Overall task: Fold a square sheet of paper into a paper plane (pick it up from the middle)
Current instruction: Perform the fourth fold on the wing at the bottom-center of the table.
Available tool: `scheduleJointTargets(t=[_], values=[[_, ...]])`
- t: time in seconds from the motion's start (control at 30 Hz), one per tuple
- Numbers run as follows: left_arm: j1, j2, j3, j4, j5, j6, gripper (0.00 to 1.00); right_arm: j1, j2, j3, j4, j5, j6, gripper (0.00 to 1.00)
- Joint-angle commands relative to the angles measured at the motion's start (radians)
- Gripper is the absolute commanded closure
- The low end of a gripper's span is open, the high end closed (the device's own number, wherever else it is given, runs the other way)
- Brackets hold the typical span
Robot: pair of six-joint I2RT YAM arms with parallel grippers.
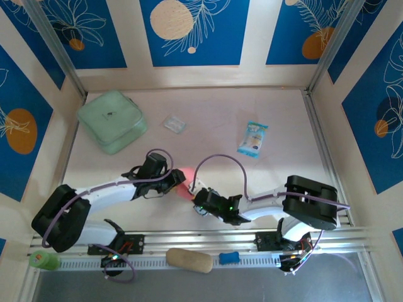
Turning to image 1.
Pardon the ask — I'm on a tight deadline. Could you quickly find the pink square paper sheet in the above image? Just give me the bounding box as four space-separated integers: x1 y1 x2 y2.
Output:
175 167 198 201

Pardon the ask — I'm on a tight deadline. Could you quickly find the small clear plastic packet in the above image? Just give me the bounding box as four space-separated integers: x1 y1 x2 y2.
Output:
162 115 187 135

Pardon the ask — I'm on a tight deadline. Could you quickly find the blue bone-shaped sponge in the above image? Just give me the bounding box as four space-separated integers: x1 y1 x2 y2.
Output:
219 251 240 266

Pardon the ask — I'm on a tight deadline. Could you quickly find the mint green zip pouch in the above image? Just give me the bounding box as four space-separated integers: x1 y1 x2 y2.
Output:
77 90 148 155

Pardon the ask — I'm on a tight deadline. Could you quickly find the blue snack packet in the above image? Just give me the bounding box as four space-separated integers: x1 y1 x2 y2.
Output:
236 121 270 159

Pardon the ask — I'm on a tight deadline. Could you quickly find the black controller board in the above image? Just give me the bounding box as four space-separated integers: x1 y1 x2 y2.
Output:
278 254 305 274
100 254 128 277

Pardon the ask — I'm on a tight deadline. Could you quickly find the green bottle with orange cap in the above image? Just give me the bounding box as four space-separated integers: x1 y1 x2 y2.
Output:
28 250 62 271

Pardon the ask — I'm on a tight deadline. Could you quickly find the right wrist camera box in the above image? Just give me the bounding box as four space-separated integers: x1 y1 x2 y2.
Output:
188 179 205 194

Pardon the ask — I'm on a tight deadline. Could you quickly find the aluminium mounting rail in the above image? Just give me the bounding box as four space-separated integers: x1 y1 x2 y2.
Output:
30 226 375 254

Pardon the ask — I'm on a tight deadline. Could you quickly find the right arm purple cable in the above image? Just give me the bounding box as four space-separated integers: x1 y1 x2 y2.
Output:
190 153 351 276

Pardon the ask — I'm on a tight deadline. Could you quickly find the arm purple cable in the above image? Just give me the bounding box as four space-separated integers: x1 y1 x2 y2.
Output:
190 153 351 276
42 149 174 284

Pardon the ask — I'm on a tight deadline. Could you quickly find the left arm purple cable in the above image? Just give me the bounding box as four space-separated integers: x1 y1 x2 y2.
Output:
42 149 174 284

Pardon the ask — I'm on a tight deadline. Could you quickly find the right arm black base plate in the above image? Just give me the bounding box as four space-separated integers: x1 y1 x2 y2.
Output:
255 231 312 252

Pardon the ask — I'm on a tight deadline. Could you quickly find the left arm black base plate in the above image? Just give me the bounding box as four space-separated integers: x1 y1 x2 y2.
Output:
87 234 145 255

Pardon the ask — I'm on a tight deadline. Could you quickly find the slotted grey cable duct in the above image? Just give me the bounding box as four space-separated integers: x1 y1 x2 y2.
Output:
58 254 281 271

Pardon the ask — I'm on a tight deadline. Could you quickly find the aluminium side rail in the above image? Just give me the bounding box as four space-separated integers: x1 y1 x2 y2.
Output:
301 89 353 227

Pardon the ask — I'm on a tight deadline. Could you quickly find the aluminium frame post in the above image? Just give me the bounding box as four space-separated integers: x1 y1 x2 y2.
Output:
23 0 88 98
307 0 361 95

